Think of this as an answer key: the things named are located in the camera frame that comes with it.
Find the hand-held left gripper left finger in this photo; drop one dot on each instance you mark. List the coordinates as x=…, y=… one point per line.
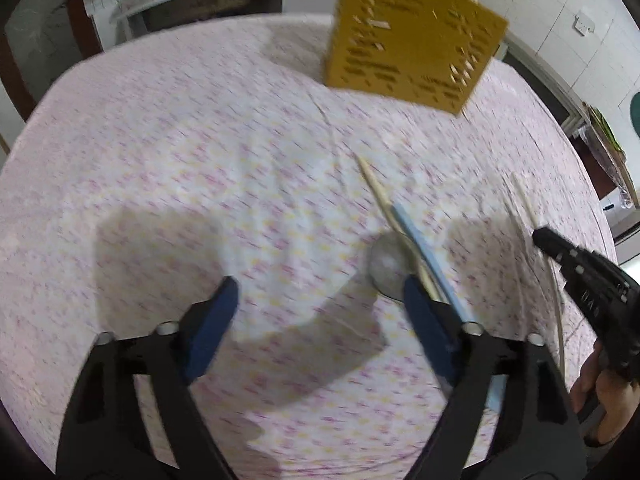
x=210, y=332

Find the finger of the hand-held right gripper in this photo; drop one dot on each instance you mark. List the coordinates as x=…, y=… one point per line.
x=552, y=247

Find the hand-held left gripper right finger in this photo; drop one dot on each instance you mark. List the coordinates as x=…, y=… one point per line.
x=427, y=327

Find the light wooden chopstick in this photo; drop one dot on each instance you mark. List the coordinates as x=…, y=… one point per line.
x=380, y=195
x=525, y=202

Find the light blue plastic spoon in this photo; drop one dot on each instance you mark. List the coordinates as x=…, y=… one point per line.
x=425, y=255

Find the yellow perforated utensil holder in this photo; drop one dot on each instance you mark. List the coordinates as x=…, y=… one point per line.
x=415, y=45

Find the person's right hand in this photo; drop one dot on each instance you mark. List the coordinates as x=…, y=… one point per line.
x=607, y=395

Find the wooden cutting board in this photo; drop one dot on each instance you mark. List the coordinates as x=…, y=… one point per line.
x=624, y=165

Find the green vegetables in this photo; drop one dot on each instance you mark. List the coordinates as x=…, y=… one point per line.
x=606, y=130

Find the green round cutting board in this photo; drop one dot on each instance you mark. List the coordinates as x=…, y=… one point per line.
x=635, y=116

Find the pink floral tablecloth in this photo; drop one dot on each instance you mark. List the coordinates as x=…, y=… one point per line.
x=200, y=160

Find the white wall socket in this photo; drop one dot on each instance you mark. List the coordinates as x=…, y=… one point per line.
x=584, y=22

